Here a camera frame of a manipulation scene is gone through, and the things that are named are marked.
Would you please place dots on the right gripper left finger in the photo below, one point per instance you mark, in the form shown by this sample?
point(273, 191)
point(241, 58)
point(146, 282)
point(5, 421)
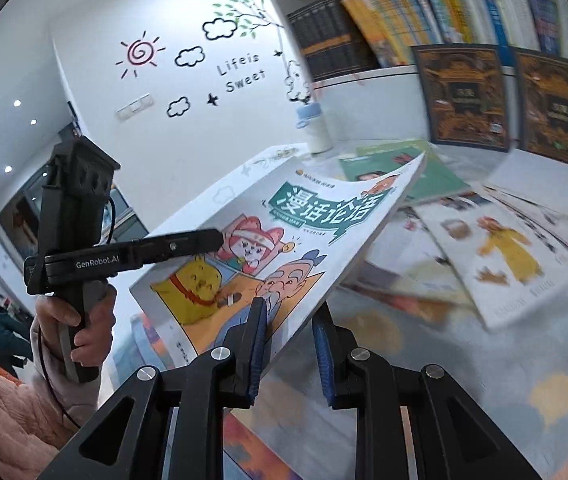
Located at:
point(170, 424)

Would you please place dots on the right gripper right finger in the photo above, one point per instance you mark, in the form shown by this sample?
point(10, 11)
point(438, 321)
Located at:
point(408, 421)

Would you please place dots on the comic cover cartoon book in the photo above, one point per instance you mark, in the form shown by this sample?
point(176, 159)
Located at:
point(288, 239)

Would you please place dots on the pink left sleeve forearm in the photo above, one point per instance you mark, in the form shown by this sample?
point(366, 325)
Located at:
point(38, 419)

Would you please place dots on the left hand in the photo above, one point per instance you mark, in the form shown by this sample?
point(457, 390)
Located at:
point(93, 342)

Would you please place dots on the yellow figure white book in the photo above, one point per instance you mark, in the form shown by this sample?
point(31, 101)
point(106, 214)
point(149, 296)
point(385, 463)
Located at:
point(508, 267)

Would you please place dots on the patterned fan motif mat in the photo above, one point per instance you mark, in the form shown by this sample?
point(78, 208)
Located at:
point(519, 376)

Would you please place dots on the white bottle blue cap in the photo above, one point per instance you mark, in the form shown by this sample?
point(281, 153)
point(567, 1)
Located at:
point(311, 122)

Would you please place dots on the white bookshelf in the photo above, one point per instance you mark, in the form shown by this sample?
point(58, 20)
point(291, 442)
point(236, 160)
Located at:
point(390, 98)

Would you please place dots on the dark volume book set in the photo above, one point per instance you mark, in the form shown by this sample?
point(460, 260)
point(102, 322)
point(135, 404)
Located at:
point(330, 41)

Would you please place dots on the left dark ornate encyclopedia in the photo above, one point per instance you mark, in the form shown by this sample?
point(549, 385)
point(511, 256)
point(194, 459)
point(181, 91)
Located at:
point(464, 94)

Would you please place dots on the dark ornate encyclopedia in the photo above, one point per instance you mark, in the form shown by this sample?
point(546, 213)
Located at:
point(542, 83)
point(464, 94)

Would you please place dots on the right dark ornate encyclopedia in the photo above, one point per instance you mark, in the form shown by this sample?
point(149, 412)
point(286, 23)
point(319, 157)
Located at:
point(542, 83)

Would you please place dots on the orange yellow book row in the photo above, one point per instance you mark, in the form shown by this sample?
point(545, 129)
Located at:
point(393, 27)

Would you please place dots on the white blue book row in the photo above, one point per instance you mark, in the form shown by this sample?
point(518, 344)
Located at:
point(539, 25)

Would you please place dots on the white wall switch panel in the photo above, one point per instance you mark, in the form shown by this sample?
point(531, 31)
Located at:
point(135, 107)

